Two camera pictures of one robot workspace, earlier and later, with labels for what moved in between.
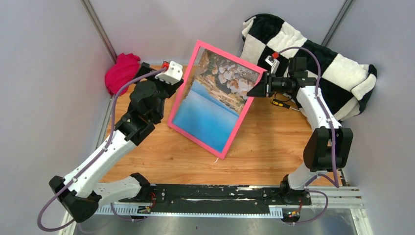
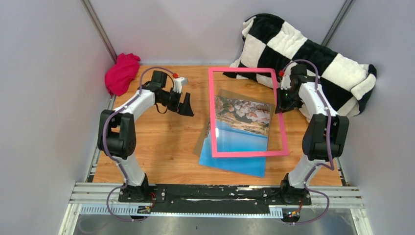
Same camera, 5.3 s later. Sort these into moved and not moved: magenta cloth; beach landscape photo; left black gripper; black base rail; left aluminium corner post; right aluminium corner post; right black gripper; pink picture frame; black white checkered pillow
Moved: beach landscape photo; pink picture frame; right black gripper; left black gripper
Not moved: magenta cloth; black white checkered pillow; black base rail; right aluminium corner post; left aluminium corner post
